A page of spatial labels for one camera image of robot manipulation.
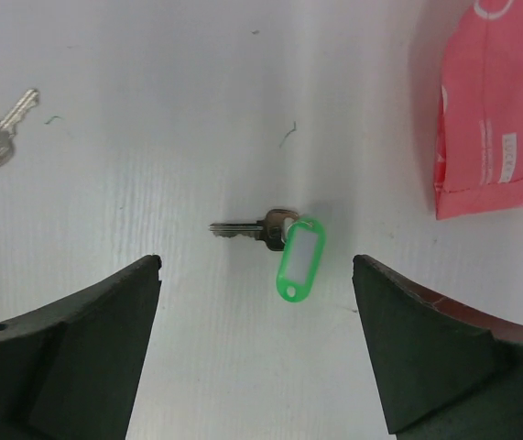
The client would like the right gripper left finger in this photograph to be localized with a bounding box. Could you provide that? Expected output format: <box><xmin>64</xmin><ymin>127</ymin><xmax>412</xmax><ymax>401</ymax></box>
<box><xmin>0</xmin><ymin>255</ymin><xmax>161</xmax><ymax>439</ymax></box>

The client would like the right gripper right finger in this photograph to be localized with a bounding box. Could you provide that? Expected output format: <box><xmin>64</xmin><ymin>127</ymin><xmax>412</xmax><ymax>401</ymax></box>
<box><xmin>353</xmin><ymin>255</ymin><xmax>523</xmax><ymax>439</ymax></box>

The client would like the key with green tag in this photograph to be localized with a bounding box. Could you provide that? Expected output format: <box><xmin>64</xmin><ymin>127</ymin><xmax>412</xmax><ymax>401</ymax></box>
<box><xmin>209</xmin><ymin>208</ymin><xmax>326</xmax><ymax>303</ymax></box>

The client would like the pink patterned cloth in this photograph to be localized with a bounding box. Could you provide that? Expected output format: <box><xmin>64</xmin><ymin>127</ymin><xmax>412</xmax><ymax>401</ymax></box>
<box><xmin>433</xmin><ymin>1</ymin><xmax>523</xmax><ymax>220</ymax></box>

